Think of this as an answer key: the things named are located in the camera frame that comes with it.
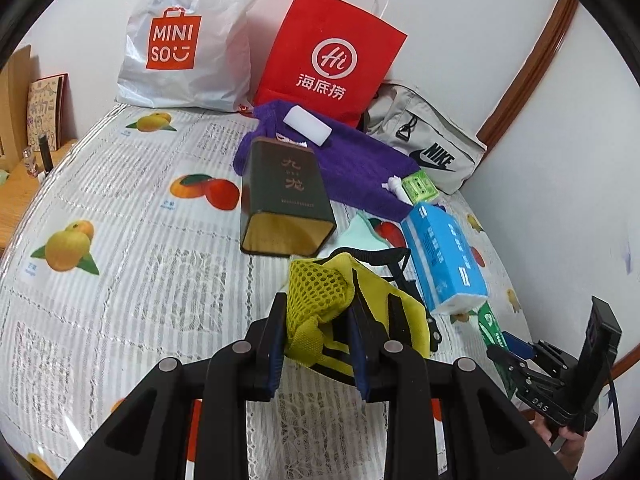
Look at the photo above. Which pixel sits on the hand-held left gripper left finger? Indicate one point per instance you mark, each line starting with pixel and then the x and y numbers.
pixel 272 360

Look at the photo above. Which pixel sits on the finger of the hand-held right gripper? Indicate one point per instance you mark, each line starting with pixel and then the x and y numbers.
pixel 517 347
pixel 510 370

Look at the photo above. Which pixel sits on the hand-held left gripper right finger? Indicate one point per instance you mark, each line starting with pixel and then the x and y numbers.
pixel 359 360

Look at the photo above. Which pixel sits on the dark green packet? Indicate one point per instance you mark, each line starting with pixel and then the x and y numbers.
pixel 492 330

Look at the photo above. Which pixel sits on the yellow mesh bag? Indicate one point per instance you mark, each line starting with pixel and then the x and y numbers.
pixel 320 285

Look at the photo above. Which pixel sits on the light green tissue packet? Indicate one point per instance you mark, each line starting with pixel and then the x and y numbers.
pixel 421 187

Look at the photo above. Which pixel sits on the person's right hand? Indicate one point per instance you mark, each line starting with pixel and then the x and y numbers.
pixel 570 452

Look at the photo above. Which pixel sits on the blue tissue pack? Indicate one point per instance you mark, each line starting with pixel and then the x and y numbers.
pixel 440 255

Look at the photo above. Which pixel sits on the mint green cloth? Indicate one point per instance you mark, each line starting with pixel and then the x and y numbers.
pixel 362 235

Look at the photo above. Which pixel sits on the fruit print tablecloth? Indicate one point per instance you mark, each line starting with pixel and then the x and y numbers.
pixel 150 285

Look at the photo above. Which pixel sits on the dark tea tin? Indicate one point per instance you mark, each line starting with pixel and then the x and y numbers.
pixel 285 190

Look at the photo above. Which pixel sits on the white crumpled tissue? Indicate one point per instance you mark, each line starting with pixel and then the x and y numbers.
pixel 392 185

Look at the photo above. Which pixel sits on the purple towel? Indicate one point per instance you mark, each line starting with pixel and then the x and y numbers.
pixel 360 165

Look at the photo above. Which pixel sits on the grey waist bag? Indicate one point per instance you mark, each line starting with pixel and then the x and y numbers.
pixel 440 130

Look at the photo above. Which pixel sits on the white plastic shopping bag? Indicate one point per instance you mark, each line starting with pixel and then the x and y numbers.
pixel 190 75

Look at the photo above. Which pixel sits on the wooden side table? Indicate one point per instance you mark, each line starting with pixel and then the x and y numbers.
pixel 20 195

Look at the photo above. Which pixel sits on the black tube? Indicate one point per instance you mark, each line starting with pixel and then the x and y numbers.
pixel 46 155

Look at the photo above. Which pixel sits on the red paper bag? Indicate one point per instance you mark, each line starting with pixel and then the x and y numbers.
pixel 325 50

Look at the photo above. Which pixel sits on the small glass bottle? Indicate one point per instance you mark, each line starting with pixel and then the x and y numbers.
pixel 30 162

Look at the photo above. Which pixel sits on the patterned book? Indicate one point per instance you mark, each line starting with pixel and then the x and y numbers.
pixel 46 110

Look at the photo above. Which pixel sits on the wooden headboard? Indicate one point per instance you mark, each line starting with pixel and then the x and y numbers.
pixel 12 110

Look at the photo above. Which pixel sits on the wooden door frame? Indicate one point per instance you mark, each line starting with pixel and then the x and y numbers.
pixel 530 70

